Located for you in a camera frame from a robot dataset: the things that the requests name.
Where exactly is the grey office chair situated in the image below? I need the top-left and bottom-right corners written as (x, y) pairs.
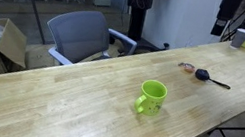
top-left (39, 2), bottom-right (143, 78)

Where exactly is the grey paper cup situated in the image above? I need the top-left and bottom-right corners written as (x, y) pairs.
top-left (229, 26), bottom-right (245, 51)

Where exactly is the small round pink tin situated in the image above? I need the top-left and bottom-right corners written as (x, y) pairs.
top-left (176, 61), bottom-right (197, 75)

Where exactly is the black hanging cloth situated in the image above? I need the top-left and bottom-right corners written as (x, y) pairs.
top-left (210, 0), bottom-right (244, 41)

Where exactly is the black pillar stand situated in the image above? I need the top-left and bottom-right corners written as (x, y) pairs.
top-left (107, 0), bottom-right (179, 62)

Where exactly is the lime green mug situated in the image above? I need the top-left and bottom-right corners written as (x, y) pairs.
top-left (132, 77), bottom-right (170, 119)

